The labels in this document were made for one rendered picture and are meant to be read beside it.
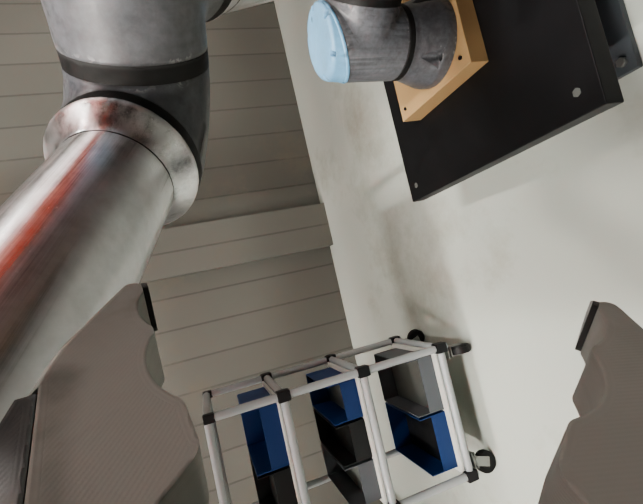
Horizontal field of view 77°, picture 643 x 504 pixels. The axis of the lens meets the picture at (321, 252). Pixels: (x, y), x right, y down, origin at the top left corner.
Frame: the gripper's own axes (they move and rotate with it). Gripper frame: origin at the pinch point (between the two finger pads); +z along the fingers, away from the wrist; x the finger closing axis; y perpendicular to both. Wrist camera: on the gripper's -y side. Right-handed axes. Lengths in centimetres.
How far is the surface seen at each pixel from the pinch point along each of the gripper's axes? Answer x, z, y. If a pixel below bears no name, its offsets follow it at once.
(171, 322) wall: -104, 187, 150
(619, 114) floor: 59, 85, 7
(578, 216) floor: 59, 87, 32
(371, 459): 13, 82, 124
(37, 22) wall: -196, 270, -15
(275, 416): -20, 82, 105
